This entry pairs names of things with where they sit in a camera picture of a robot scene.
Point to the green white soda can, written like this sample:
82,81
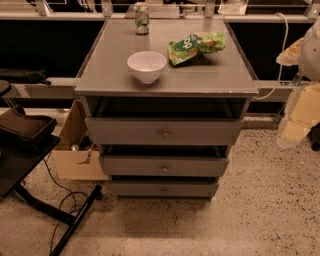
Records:
141,18

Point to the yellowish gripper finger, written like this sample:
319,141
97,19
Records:
302,113

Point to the cardboard box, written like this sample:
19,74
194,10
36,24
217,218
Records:
73,161

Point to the grey drawer cabinet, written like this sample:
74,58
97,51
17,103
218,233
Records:
214,87

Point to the black stand table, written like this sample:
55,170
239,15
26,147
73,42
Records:
25,141

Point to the green chip bag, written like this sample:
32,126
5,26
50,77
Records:
194,45

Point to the grey top drawer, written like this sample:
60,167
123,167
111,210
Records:
162,132

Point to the white bowl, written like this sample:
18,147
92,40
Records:
146,66

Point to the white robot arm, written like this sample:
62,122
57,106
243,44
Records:
305,53

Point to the grey bottom drawer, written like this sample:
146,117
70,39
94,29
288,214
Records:
160,189

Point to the grey drawer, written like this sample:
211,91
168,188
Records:
162,132
164,166
160,189

